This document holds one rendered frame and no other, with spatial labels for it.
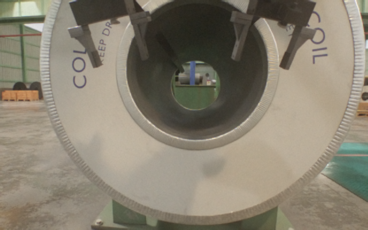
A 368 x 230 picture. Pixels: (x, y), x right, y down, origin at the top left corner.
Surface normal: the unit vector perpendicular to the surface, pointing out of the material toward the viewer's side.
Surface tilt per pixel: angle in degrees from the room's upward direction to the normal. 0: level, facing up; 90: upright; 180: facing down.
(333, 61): 90
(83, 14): 114
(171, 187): 90
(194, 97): 90
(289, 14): 136
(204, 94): 90
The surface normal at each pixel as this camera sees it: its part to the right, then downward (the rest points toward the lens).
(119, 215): -0.06, 0.11
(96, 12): -0.14, 0.50
